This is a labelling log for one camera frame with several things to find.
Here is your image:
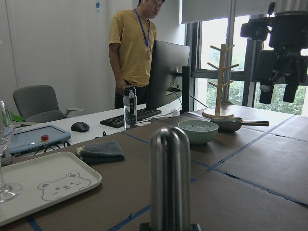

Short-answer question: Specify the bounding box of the folded grey cloth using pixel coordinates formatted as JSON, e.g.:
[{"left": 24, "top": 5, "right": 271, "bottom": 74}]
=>
[{"left": 76, "top": 141, "right": 125, "bottom": 164}]

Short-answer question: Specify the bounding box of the black computer mouse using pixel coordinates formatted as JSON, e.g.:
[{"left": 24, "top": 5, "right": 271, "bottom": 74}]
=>
[{"left": 71, "top": 122, "right": 90, "bottom": 132}]

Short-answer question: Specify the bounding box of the steel muddler black tip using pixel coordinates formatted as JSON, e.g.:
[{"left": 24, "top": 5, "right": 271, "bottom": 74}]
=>
[{"left": 149, "top": 127, "right": 191, "bottom": 231}]

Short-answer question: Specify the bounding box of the blue teach pendant tablet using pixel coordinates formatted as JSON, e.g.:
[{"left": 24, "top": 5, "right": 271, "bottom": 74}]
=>
[{"left": 9, "top": 125, "right": 71, "bottom": 155}]

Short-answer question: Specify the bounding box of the steel ice scoop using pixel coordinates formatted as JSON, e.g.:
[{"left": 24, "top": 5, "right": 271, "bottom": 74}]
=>
[{"left": 210, "top": 117, "right": 270, "bottom": 132}]

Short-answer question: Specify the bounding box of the green bowl of ice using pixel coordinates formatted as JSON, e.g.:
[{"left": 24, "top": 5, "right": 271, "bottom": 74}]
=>
[{"left": 178, "top": 120, "right": 218, "bottom": 145}]

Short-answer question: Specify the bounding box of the grey office chair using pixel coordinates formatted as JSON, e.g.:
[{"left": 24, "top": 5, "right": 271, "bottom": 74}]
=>
[{"left": 13, "top": 85, "right": 85, "bottom": 123}]

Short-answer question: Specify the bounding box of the clear water bottle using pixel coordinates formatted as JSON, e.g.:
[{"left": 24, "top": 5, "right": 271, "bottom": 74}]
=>
[{"left": 123, "top": 85, "right": 137, "bottom": 130}]

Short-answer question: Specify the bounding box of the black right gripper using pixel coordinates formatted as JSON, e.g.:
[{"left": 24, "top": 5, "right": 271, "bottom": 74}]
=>
[{"left": 240, "top": 12, "right": 308, "bottom": 104}]

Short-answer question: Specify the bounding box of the clear wine glass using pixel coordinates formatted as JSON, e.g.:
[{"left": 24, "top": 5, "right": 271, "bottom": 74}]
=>
[{"left": 0, "top": 100, "right": 23, "bottom": 203}]

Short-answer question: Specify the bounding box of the black computer monitor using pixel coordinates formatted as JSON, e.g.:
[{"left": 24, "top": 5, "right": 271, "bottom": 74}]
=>
[{"left": 146, "top": 40, "right": 190, "bottom": 112}]

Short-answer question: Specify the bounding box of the person in yellow shirt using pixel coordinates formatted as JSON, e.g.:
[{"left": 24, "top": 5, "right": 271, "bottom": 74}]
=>
[{"left": 108, "top": 0, "right": 164, "bottom": 109}]

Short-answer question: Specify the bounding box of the cream bear serving tray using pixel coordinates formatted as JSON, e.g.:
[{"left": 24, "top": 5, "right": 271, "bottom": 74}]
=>
[{"left": 0, "top": 152, "right": 102, "bottom": 226}]

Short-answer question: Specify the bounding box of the black keyboard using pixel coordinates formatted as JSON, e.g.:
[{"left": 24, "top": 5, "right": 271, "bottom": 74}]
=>
[{"left": 100, "top": 108, "right": 162, "bottom": 128}]

